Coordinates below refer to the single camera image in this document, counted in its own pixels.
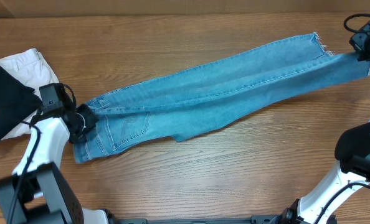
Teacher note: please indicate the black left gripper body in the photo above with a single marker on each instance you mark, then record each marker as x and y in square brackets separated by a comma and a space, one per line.
[86, 119]

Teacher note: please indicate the light blue denim jeans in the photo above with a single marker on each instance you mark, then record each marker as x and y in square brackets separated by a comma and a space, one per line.
[211, 96]

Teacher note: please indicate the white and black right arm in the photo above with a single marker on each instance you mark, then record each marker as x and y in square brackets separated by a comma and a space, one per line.
[351, 171]

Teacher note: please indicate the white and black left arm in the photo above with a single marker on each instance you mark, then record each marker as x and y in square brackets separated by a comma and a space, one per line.
[37, 192]

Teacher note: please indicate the folded black garment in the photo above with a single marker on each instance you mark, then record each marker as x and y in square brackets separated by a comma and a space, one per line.
[17, 102]

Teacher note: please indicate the folded white garment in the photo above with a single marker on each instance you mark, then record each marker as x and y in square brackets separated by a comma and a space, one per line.
[32, 70]

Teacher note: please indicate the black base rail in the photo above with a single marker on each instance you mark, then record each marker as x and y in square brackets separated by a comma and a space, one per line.
[254, 219]

